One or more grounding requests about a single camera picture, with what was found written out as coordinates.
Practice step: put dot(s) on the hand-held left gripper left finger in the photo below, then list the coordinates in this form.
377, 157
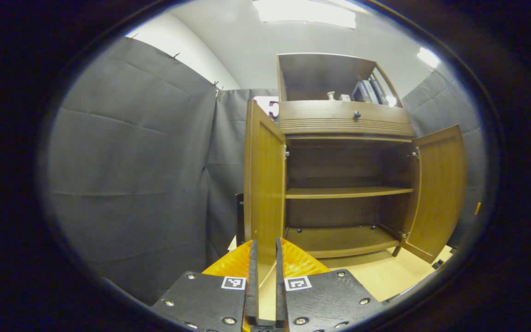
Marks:
251, 299

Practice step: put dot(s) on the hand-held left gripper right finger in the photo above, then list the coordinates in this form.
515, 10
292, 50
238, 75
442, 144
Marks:
280, 299

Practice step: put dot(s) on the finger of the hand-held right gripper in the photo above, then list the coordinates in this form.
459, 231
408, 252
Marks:
477, 208

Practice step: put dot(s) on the wooden shoe cabinet door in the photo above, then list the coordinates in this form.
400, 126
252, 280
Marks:
440, 193
265, 184

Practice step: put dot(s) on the wooden double-door shoe cabinet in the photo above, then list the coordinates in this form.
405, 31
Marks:
321, 74

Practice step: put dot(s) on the wooden inner cabinet shelf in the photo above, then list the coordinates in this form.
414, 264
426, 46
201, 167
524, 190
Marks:
339, 192

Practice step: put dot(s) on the dark upright book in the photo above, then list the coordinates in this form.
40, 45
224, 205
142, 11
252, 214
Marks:
380, 91

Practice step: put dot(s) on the pale grey upright book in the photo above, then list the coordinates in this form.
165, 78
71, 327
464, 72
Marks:
370, 91

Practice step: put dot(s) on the small ceiling light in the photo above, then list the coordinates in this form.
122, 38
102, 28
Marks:
428, 57

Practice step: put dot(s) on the small white box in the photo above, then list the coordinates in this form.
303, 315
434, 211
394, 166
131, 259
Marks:
345, 97

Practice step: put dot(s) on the wooden drawer with black knob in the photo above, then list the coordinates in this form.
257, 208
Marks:
321, 113

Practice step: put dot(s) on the small beige bottle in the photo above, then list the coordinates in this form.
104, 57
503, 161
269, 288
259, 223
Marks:
331, 96

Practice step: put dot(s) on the large ceiling lamp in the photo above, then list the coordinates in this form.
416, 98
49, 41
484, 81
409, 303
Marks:
304, 13

